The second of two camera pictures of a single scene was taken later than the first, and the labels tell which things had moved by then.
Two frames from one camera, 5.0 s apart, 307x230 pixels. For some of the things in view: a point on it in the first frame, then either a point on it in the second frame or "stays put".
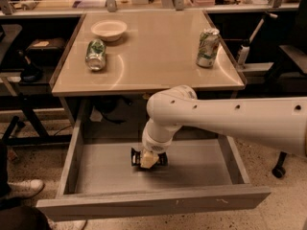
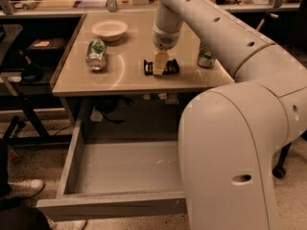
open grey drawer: (100, 180) stays put
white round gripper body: (153, 146) to (164, 39)
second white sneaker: (66, 224) stays put
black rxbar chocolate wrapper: (135, 155) to (171, 68)
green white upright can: (207, 48) stays put
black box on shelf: (46, 49) stays put
